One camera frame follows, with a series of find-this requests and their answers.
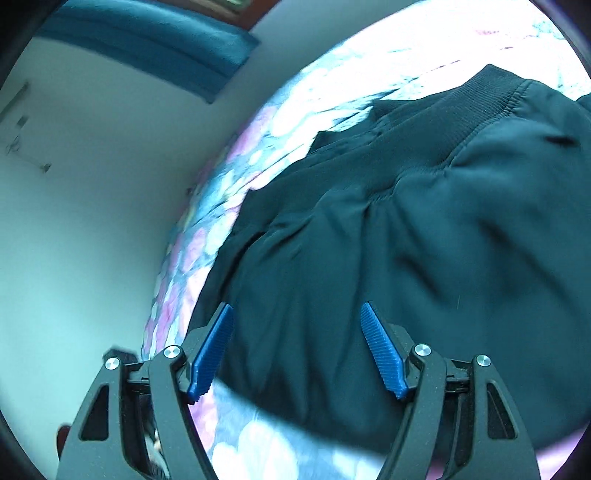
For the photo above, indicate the black zip jacket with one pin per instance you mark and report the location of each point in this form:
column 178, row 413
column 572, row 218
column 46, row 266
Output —
column 415, row 254

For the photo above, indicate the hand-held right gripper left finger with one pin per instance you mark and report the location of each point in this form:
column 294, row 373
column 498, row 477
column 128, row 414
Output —
column 210, row 355

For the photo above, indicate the wooden framed window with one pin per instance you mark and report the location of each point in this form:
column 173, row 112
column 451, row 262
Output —
column 258, row 11

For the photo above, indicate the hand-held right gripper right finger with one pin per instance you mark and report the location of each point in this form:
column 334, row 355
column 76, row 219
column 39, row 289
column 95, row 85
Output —
column 383, row 353

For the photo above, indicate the blue curtain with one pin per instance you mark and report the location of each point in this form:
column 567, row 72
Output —
column 161, row 41

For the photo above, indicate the floral bed sheet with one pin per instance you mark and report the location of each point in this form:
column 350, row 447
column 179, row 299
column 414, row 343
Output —
column 323, row 92

